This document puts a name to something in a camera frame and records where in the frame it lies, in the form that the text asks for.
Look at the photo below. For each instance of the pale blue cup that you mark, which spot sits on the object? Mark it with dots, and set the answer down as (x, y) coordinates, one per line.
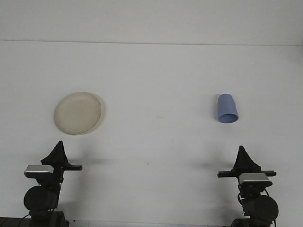
(226, 106)

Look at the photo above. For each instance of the pale round plate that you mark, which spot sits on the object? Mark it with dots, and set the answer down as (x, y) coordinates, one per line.
(78, 113)

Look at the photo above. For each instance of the dark brown robot platform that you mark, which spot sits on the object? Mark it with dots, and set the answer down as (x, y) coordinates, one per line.
(9, 222)

